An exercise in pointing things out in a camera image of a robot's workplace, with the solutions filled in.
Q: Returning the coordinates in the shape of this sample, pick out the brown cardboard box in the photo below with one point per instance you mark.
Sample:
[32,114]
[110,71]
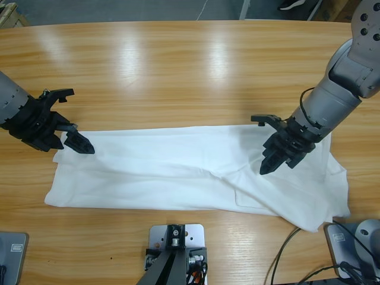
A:
[326,13]

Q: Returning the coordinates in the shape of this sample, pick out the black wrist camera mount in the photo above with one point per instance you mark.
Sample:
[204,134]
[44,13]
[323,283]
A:
[62,92]
[267,118]

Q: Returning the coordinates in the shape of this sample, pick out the wooden pallet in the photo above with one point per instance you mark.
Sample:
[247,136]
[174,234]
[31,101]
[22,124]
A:
[12,17]

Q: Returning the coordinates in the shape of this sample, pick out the white pole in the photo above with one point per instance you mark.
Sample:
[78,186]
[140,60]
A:
[245,10]

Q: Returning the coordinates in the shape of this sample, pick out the white Unitree t-shirt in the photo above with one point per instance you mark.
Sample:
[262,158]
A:
[178,172]

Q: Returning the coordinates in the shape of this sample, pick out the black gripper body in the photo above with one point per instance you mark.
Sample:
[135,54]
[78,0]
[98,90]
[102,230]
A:
[294,139]
[35,124]

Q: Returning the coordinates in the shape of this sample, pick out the black shoe white sole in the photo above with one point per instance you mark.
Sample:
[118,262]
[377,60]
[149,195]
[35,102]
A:
[292,4]

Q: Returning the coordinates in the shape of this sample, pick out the dark camera post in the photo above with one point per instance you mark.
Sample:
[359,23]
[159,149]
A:
[166,273]

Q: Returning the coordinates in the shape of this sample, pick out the white mount block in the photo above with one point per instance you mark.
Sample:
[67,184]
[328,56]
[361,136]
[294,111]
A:
[194,234]

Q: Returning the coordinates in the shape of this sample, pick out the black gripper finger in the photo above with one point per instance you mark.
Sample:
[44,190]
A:
[273,163]
[53,143]
[80,144]
[297,160]

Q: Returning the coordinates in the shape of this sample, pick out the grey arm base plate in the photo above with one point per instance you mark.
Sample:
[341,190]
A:
[13,255]
[368,237]

